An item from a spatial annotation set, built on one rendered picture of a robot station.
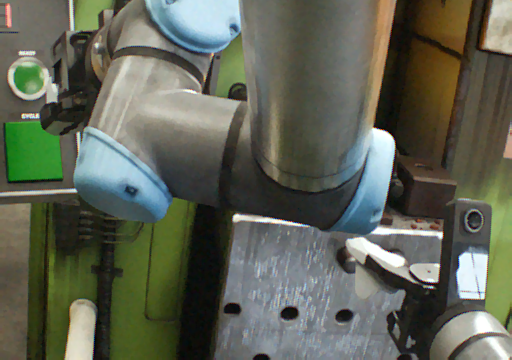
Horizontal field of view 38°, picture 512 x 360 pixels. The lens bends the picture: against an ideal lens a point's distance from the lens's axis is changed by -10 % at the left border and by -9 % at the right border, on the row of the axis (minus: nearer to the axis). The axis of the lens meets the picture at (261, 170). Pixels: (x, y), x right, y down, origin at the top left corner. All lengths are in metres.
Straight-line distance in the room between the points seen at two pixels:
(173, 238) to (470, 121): 0.55
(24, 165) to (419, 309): 0.50
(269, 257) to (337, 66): 0.79
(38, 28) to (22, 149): 0.17
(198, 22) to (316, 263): 0.65
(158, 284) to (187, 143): 0.85
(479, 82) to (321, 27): 1.04
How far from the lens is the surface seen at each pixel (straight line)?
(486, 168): 1.41
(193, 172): 0.53
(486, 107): 1.38
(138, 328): 1.41
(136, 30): 0.58
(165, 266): 1.35
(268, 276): 1.14
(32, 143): 0.96
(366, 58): 0.36
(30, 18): 1.02
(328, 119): 0.40
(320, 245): 1.14
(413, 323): 0.77
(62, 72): 0.76
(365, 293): 0.84
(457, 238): 0.73
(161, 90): 0.55
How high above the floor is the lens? 1.31
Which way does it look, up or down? 17 degrees down
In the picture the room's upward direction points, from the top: 10 degrees clockwise
